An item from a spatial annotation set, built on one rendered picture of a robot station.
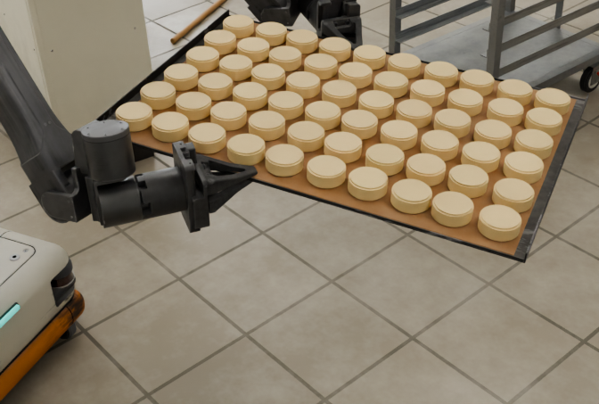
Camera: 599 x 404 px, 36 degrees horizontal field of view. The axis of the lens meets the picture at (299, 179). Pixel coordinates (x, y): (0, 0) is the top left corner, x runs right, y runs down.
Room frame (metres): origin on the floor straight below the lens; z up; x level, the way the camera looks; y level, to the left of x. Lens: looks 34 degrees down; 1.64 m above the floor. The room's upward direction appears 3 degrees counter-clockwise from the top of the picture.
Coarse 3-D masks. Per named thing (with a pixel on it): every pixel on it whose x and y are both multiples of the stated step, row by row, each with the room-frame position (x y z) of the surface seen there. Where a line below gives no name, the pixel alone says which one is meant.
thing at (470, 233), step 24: (216, 72) 1.23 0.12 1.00; (288, 72) 1.24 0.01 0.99; (408, 96) 1.17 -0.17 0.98; (192, 120) 1.10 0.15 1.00; (288, 120) 1.10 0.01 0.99; (384, 120) 1.10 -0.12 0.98; (432, 120) 1.11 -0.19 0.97; (480, 120) 1.11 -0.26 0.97; (144, 144) 1.04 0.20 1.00; (168, 144) 1.04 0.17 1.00; (264, 168) 0.99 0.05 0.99; (312, 192) 0.94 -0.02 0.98; (336, 192) 0.94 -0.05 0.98; (432, 192) 0.94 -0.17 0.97; (384, 216) 0.89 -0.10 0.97; (408, 216) 0.89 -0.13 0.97; (528, 216) 0.89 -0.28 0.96; (480, 240) 0.84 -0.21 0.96
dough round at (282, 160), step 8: (280, 144) 1.01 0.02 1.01; (288, 144) 1.01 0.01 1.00; (272, 152) 0.99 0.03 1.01; (280, 152) 0.99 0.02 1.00; (288, 152) 0.99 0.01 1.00; (296, 152) 0.99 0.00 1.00; (272, 160) 0.98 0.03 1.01; (280, 160) 0.98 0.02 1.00; (288, 160) 0.98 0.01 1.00; (296, 160) 0.98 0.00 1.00; (272, 168) 0.97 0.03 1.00; (280, 168) 0.97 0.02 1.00; (288, 168) 0.97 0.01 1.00; (296, 168) 0.97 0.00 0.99; (280, 176) 0.97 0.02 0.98; (288, 176) 0.97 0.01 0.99
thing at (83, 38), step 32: (0, 0) 2.71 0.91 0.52; (32, 0) 2.41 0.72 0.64; (64, 0) 2.45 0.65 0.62; (96, 0) 2.50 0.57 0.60; (128, 0) 2.54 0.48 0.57; (32, 32) 2.41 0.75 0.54; (64, 32) 2.44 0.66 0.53; (96, 32) 2.49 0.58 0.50; (128, 32) 2.54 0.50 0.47; (32, 64) 2.49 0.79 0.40; (64, 64) 2.43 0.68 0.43; (96, 64) 2.48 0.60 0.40; (128, 64) 2.53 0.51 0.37; (64, 96) 2.42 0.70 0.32; (96, 96) 2.47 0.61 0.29
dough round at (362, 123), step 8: (352, 112) 1.09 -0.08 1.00; (360, 112) 1.09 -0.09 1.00; (368, 112) 1.09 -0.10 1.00; (344, 120) 1.07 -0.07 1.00; (352, 120) 1.07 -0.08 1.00; (360, 120) 1.07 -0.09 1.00; (368, 120) 1.07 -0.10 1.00; (376, 120) 1.08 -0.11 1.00; (344, 128) 1.07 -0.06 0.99; (352, 128) 1.06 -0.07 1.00; (360, 128) 1.05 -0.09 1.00; (368, 128) 1.05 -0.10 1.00; (376, 128) 1.07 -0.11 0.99; (360, 136) 1.05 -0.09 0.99; (368, 136) 1.06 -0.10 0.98
